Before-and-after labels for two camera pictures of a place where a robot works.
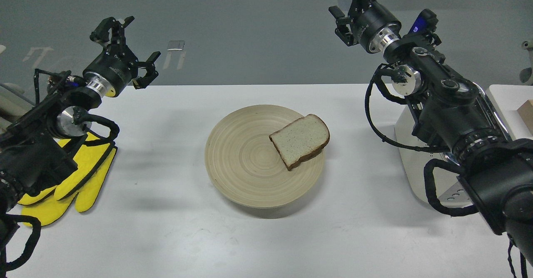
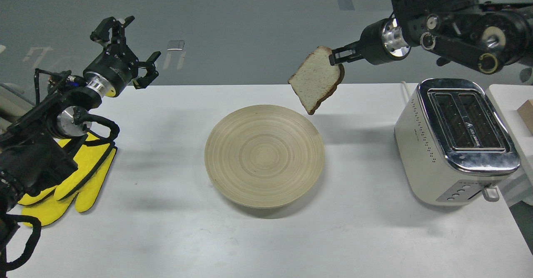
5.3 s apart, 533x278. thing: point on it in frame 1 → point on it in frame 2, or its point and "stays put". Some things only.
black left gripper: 112,70 stays put
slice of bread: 300,139 → 315,78
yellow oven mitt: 93,163 stays put
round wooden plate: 245,167 stays put
